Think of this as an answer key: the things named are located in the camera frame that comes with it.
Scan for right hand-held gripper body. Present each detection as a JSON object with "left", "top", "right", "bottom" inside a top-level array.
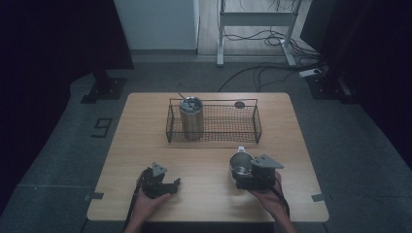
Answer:
[{"left": 236, "top": 153, "right": 285, "bottom": 191}]

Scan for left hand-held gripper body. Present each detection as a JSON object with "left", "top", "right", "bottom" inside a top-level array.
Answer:
[{"left": 140, "top": 161, "right": 170, "bottom": 199}]

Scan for metal mug with handle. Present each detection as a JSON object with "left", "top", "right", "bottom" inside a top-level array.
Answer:
[{"left": 228, "top": 146, "right": 257, "bottom": 183}]

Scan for dark wire basket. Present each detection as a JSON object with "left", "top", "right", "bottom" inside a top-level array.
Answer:
[{"left": 165, "top": 97, "right": 263, "bottom": 145}]

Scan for steel tumbler with lid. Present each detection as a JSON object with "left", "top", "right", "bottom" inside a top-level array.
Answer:
[{"left": 179, "top": 96, "right": 205, "bottom": 142}]

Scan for metal straw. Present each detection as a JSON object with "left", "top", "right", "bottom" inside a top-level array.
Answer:
[{"left": 177, "top": 92, "right": 193, "bottom": 106}]

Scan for person's left hand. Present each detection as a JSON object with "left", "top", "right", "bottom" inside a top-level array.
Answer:
[{"left": 131, "top": 187, "right": 173, "bottom": 223}]

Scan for person's right hand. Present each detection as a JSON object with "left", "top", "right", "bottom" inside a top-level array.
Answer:
[{"left": 249, "top": 172, "right": 286, "bottom": 216}]

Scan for black stand base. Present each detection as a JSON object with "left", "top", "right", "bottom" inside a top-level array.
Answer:
[
  {"left": 305, "top": 72, "right": 358, "bottom": 105},
  {"left": 80, "top": 69, "right": 128, "bottom": 105}
]

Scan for white power strip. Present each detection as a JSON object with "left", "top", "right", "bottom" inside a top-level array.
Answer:
[{"left": 298, "top": 67, "right": 323, "bottom": 79}]

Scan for dark curtain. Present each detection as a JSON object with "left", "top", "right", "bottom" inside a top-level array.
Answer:
[
  {"left": 0, "top": 0, "right": 134, "bottom": 208},
  {"left": 299, "top": 0, "right": 412, "bottom": 173}
]

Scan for white cabinet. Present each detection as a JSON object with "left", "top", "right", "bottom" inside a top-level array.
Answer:
[{"left": 113, "top": 0, "right": 201, "bottom": 51}]

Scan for left hand-held gripper cable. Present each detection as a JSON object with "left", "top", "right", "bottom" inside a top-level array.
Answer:
[{"left": 125, "top": 169, "right": 151, "bottom": 228}]

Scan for hand-held gripper cable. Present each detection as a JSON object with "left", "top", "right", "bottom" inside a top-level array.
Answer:
[
  {"left": 125, "top": 169, "right": 151, "bottom": 228},
  {"left": 271, "top": 185, "right": 292, "bottom": 218}
]

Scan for right hand-held gripper cable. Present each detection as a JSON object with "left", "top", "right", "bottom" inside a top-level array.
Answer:
[{"left": 271, "top": 185, "right": 292, "bottom": 218}]

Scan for long black floor cable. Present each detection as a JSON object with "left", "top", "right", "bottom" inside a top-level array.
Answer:
[{"left": 217, "top": 62, "right": 325, "bottom": 93}]

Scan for tangled floor cables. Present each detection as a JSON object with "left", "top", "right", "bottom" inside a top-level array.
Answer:
[{"left": 223, "top": 27, "right": 322, "bottom": 61}]

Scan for white desk frame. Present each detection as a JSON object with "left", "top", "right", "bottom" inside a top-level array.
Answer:
[{"left": 216, "top": 0, "right": 304, "bottom": 68}]

